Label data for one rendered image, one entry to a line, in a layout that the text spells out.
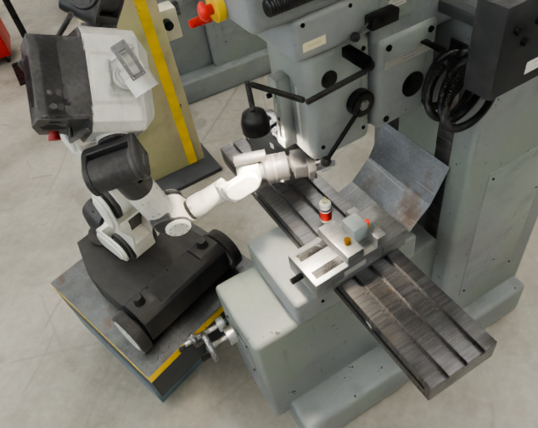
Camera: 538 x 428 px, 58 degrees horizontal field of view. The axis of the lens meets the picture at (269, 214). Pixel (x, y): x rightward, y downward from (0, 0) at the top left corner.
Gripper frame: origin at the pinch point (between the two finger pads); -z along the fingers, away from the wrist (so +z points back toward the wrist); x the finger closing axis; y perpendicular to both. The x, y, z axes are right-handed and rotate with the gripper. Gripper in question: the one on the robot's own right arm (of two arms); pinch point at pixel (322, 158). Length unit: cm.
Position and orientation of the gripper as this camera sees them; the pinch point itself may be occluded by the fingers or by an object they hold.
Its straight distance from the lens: 147.4
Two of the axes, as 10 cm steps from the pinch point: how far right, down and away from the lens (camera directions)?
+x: -1.5, -7.1, 6.9
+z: -9.8, 2.0, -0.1
